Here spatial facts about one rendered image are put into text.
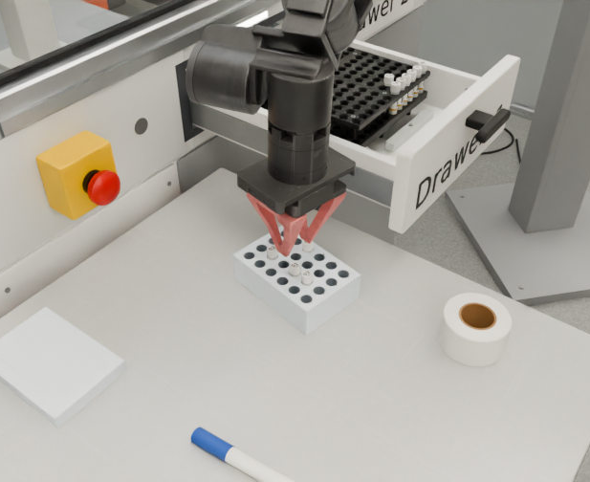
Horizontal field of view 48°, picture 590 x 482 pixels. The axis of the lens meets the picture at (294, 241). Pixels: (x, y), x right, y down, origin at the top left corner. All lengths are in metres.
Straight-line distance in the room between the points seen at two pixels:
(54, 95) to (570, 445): 0.62
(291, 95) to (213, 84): 0.07
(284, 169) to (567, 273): 1.47
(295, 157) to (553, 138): 1.36
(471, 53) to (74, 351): 2.25
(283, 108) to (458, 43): 2.21
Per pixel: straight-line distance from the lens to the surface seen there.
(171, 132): 0.91
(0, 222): 0.78
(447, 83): 0.96
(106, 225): 0.88
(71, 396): 0.69
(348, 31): 0.62
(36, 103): 0.76
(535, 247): 2.05
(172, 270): 0.81
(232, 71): 0.59
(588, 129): 1.94
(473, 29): 2.72
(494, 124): 0.81
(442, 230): 2.09
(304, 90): 0.57
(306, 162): 0.60
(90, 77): 0.79
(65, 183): 0.75
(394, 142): 0.87
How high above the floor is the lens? 1.31
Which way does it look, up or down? 41 degrees down
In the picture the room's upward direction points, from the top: straight up
